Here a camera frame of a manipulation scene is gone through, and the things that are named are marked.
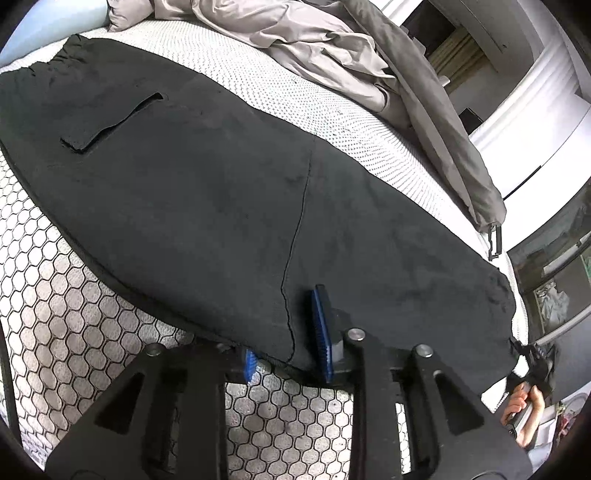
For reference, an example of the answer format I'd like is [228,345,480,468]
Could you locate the dark glass partition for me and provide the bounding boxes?
[505,198,591,333]

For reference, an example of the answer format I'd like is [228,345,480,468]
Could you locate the slim black door handle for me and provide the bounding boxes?
[503,170,541,200]

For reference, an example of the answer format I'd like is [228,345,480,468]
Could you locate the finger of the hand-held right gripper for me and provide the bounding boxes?
[508,338,536,366]

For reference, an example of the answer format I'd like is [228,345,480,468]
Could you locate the light blue pillow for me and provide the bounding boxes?
[0,0,112,65]

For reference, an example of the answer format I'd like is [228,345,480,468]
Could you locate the light grey crumpled blanket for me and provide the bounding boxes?
[108,0,411,130]

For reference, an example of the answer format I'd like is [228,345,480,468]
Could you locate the dark grey duvet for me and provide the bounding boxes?
[342,0,508,232]

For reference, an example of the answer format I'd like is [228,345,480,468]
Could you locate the beige curtain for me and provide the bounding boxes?
[429,32,485,81]

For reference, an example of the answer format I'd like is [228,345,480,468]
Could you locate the person's right hand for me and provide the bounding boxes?
[501,383,546,448]

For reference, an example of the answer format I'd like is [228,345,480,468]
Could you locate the black pants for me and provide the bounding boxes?
[0,34,518,393]

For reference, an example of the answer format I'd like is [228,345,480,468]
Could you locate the white crumpled cloth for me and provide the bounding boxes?
[536,281,573,320]

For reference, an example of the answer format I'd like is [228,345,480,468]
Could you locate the bed with white patterned mattress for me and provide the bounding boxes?
[0,23,532,480]

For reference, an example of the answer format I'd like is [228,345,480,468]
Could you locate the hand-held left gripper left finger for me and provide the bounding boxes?
[44,342,259,480]

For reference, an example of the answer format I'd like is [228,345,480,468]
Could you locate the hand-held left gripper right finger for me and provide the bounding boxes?
[309,284,534,480]

